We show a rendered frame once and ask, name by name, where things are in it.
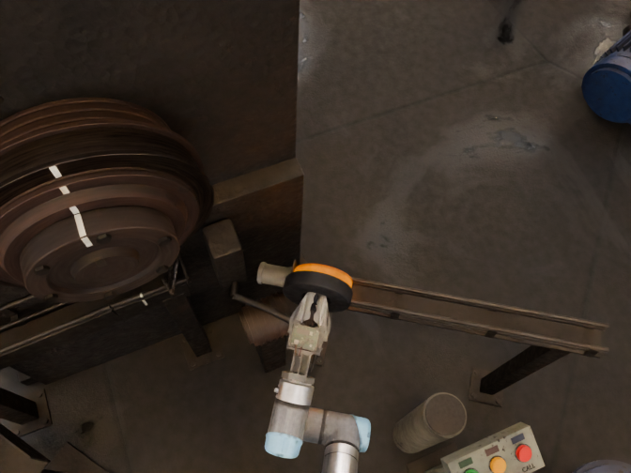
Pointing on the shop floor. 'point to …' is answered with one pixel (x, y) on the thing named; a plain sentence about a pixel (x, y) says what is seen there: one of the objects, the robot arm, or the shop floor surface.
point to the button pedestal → (449, 455)
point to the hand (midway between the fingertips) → (317, 289)
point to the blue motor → (610, 83)
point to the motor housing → (269, 329)
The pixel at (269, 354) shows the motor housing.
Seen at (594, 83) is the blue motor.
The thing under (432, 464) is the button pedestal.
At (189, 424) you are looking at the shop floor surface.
